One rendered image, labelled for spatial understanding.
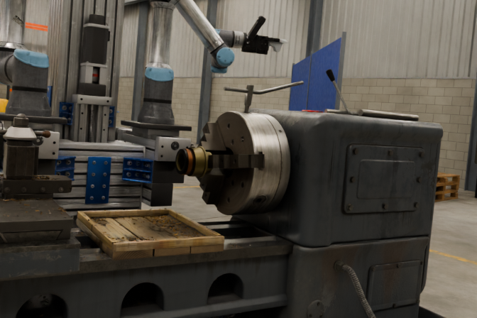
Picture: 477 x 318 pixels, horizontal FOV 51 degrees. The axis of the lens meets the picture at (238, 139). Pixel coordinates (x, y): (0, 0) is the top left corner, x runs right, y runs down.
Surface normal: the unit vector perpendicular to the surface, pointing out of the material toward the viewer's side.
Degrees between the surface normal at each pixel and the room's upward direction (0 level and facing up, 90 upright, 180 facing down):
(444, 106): 90
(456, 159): 90
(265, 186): 108
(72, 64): 90
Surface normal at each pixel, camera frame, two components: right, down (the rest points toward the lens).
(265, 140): 0.48, -0.44
